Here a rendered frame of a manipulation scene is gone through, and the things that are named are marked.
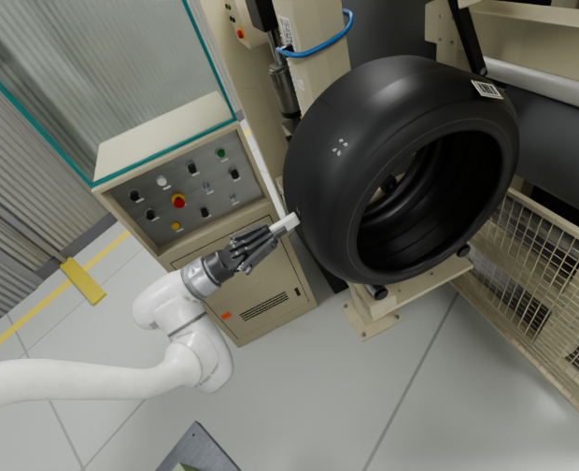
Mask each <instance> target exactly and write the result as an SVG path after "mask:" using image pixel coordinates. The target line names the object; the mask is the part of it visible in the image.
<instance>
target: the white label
mask: <svg viewBox="0 0 579 471"><path fill-rule="evenodd" d="M472 83H473V85H474V86H475V88H476V89H477V91H478V92H480V94H481V95H483V96H488V97H493V98H499V99H503V97H502V96H501V94H500V93H499V91H498V90H497V89H496V87H495V86H494V85H493V84H490V83H485V82H481V81H476V80H472Z"/></svg>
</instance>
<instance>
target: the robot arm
mask: <svg viewBox="0 0 579 471"><path fill-rule="evenodd" d="M299 223H300V221H299V219H298V218H297V216H296V214H295V213H294V212H292V213H291V214H289V215H288V216H287V217H285V218H284V219H282V220H279V221H277V222H275V223H273V224H272V225H270V226H269V225H268V224H264V223H261V224H259V225H257V226H254V227H252V228H250V229H247V230H246V231H244V232H241V233H239V234H235V235H230V239H231V242H230V244H229V245H227V246H226V247H225V248H224V249H223V250H215V251H213V252H212V253H210V254H209V255H207V256H206V257H202V256H201V257H199V258H197V259H196V260H194V261H193V262H191V263H190V264H187V265H185V266H184V267H183V268H181V269H179V270H177V271H174V272H171V273H169V274H167V275H165V276H163V277H161V278H159V279H158V280H156V281H155V282H153V283H152V284H151V285H149V286H148V287H147V288H146V289H145V290H144V291H143V292H141V293H140V294H139V295H138V296H137V297H136V298H135V300H134V301H133V304H132V315H133V318H134V321H135V323H136V324H137V325H138V326H139V327H140V328H142V329H145V330H159V329H162V330H163V331H164V332H165V333H166V335H167V336H168V337H169V340H170V342H171V344H170V345H169V347H168V348H167V349H166V350H165V353H164V360H163V362H162V363H160V364H159V365H157V366H155V367H152V368H148V369H135V368H127V367H118V366H111V365H102V364H87V363H79V362H70V361H62V360H52V359H18V360H9V361H3V362H0V407H4V406H8V405H12V404H16V403H21V402H29V401H45V400H142V399H149V398H152V397H156V396H159V395H162V394H165V393H168V392H170V391H172V390H173V389H175V388H177V387H179V386H183V387H187V388H189V387H193V386H194V387H195V388H196V389H197V390H198V391H200V392H202V393H207V394H211V393H218V392H219V391H221V390H222V389H223V388H225V387H226V386H227V385H228V383H229V382H230V381H231V379H232V377H233V371H234V365H233V357H232V354H231V352H230V349H229V347H228V345H227V343H226V341H225V339H224V337H223V335H222V334H221V332H220V330H219V328H218V326H217V325H216V324H215V323H214V322H213V321H212V320H211V319H210V317H209V316H208V314H207V312H206V310H205V307H204V304H203V299H205V298H206V297H207V296H208V295H209V294H211V293H213V292H215V291H216V290H218V289H219V288H220V287H221V283H223V282H225V281H226V280H228V279H229V278H232V277H233V276H234V273H236V272H239V271H242V272H244V273H245V274H246V275H249V274H250V273H251V271H252V270H253V268H254V267H255V266H256V265H257V264H259V263H260V262H261V261H262V260H263V259H264V258H265V257H266V256H268V255H269V254H270V253H271V252H272V251H273V250H274V249H275V248H276V247H277V243H278V239H279V238H280V237H281V236H283V235H284V234H286V233H287V232H288V230H290V229H291V228H293V227H295V226H296V225H298V224H299ZM205 314H206V315H205ZM201 317H202V318H201ZM198 319H199V320H198ZM188 325H189V326H188ZM186 326H187V327H186ZM183 328H184V329H183ZM180 330H181V331H180ZM170 336H171V337H170Z"/></svg>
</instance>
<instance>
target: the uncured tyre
mask: <svg viewBox="0 0 579 471"><path fill-rule="evenodd" d="M472 80H476V81H481V82H485V83H490V84H493V85H494V86H495V87H496V89H497V90H498V91H499V93H500V94H501V96H502V97H503V99H499V98H493V97H488V96H483V95H481V94H480V92H478V91H477V89H476V88H475V86H474V85H473V83H472ZM320 99H322V100H324V101H325V102H326V103H328V104H329V105H331V106H332V107H334V109H332V108H330V107H328V106H327V105H326V104H324V103H323V102H322V101H320ZM341 136H344V137H345V138H346V139H347V140H349V141H350V142H351V144H350V145H349V146H348V147H347V149H346V150H345V152H344V153H343V154H342V156H341V157H340V159H337V158H336V157H335V156H334V155H333V154H331V153H330V151H331V150H332V148H333V147H334V145H335V144H336V142H337V141H338V140H339V139H340V137H341ZM519 148H520V143H519V129H518V119H517V115H516V112H515V107H514V105H513V103H512V102H511V100H510V99H509V97H508V96H507V95H506V94H505V93H504V92H503V91H502V90H501V89H500V88H498V87H497V86H496V85H495V84H494V83H493V82H491V81H490V80H488V79H487V78H484V77H481V76H479V75H476V74H474V73H471V72H468V71H464V70H461V69H458V68H456V67H453V66H450V65H447V64H442V63H439V62H436V61H433V60H431V59H428V58H424V57H420V56H415V55H398V56H391V57H386V58H381V59H377V60H373V61H371V62H368V63H366V64H362V65H360V66H358V67H356V68H354V69H352V70H351V71H349V72H347V73H346V74H344V75H343V76H342V77H340V78H339V79H338V80H336V81H335V82H334V83H333V84H331V85H330V86H329V87H328V88H327V89H326V90H325V91H324V92H323V93H322V94H321V95H320V96H319V97H318V98H317V99H316V100H315V101H314V103H313V104H312V105H311V106H310V108H309V109H308V110H307V111H306V112H305V114H304V116H303V117H302V119H301V120H300V122H299V124H298V126H297V127H296V129H295V131H294V133H293V136H292V138H291V140H290V143H289V146H288V149H287V153H286V157H285V161H284V166H283V192H284V198H285V203H286V207H287V210H288V213H289V214H291V213H292V212H294V213H295V214H296V216H297V218H298V219H299V221H300V223H299V224H298V225H296V227H297V229H298V230H299V232H300V233H301V235H302V237H303V238H304V240H305V242H306V243H307V245H308V247H309V248H310V250H311V251H312V252H313V254H314V255H315V257H316V258H317V260H318V261H319V262H320V264H321V265H322V266H324V267H325V268H326V269H327V270H328V271H330V272H331V273H332V274H334V275H335V276H336V277H338V278H340V279H342V280H344V281H347V282H351V283H357V284H368V285H386V284H392V283H397V282H401V281H404V280H407V279H410V278H413V277H416V276H418V275H420V274H422V273H424V272H426V271H428V270H430V269H432V268H434V267H435V266H436V265H438V264H440V263H441V262H443V261H444V260H446V259H447V258H448V257H450V256H451V255H452V254H454V253H455V252H456V251H458V250H459V249H460V248H461V247H462V246H464V245H465V244H466V243H467V242H468V241H469V240H470V239H471V238H472V237H473V236H474V235H475V234H476V233H477V232H478V231H479V230H480V229H481V228H482V227H483V225H484V224H485V223H486V222H487V220H488V219H489V218H490V217H491V215H492V214H493V212H494V211H495V210H496V208H497V207H498V205H499V204H500V202H501V200H502V198H503V197H504V196H505V194H506V192H507V190H508V188H509V186H510V184H511V181H512V179H513V177H514V174H515V170H516V166H517V162H518V157H519ZM414 152H416V155H415V157H414V160H413V162H412V163H411V165H410V166H409V168H408V170H407V171H406V173H405V174H404V176H403V177H402V179H401V180H400V181H399V182H398V183H397V184H396V185H395V186H394V187H393V188H392V189H391V190H390V191H389V192H388V193H387V194H385V195H384V196H383V197H381V198H380V199H378V200H377V201H375V202H373V203H372V204H370V205H369V206H368V204H369V202H370V200H371V199H372V197H373V196H374V194H375V192H376V191H377V189H378V188H379V187H380V185H381V184H382V183H383V182H384V180H385V179H386V178H387V177H388V176H389V175H390V173H391V172H392V171H393V170H394V169H395V168H396V167H397V166H398V165H400V164H401V163H402V162H403V161H404V160H405V159H407V158H408V157H409V156H410V155H412V154H413V153H414ZM296 205H297V206H298V208H299V209H300V210H301V218H300V217H299V215H298V214H297V212H296Z"/></svg>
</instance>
